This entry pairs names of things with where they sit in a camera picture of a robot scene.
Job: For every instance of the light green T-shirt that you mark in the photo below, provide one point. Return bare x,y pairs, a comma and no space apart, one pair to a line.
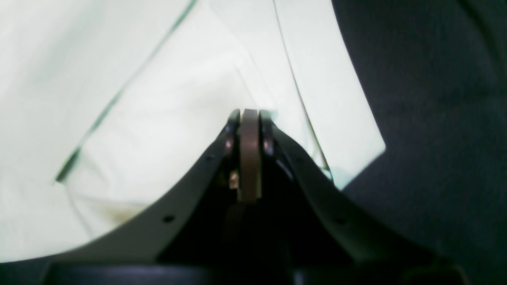
106,104

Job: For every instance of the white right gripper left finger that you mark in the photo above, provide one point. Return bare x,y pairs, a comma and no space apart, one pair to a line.
130,254

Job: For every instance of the black table cloth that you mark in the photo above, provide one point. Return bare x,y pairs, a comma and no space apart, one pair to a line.
434,75

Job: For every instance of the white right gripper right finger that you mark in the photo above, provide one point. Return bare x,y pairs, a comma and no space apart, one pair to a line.
375,255

